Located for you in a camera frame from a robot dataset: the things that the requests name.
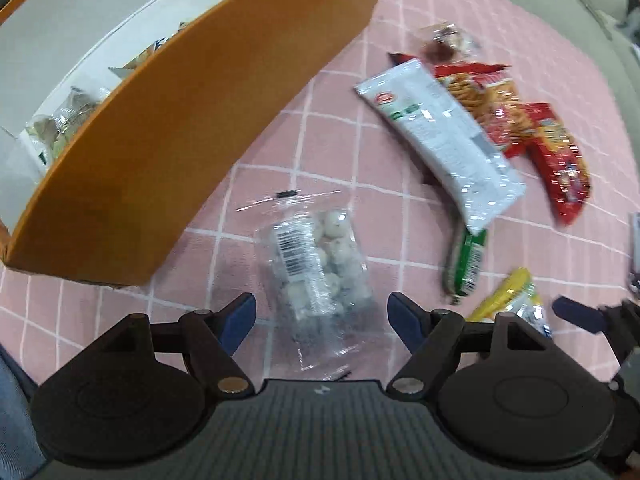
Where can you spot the red snack packet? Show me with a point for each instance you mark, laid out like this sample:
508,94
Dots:
560,160

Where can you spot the person's blue jeans leg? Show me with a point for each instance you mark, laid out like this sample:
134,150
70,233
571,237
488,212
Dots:
12,410

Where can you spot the red cracker packet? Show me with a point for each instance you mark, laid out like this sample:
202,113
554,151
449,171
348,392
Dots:
480,95

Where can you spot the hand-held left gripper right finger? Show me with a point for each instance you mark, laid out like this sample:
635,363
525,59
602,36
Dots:
402,315

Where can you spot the clear brown snack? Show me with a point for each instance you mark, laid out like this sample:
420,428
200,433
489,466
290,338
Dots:
445,42

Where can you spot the beige sofa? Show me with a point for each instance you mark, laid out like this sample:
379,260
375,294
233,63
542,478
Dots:
550,0

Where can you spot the clear wrapped pale snack packet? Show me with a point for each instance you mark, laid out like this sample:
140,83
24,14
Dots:
65,115

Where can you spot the white snack packet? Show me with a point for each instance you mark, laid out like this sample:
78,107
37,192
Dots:
440,135

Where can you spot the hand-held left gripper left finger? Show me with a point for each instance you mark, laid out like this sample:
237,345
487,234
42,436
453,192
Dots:
239,316

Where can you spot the yellow snack packet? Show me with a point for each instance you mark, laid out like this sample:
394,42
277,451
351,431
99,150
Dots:
510,290

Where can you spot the orange cardboard box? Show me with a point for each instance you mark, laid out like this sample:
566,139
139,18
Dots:
200,110

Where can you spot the clear bag of white candies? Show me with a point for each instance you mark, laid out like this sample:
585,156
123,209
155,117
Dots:
320,260

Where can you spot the pink checked cloth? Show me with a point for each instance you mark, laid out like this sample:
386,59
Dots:
350,160

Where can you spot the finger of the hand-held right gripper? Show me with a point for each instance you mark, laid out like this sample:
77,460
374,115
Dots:
577,312

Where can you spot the white blue printed packet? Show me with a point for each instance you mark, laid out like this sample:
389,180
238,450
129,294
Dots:
150,52

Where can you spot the green sausage stick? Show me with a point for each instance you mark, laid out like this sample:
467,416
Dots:
465,260

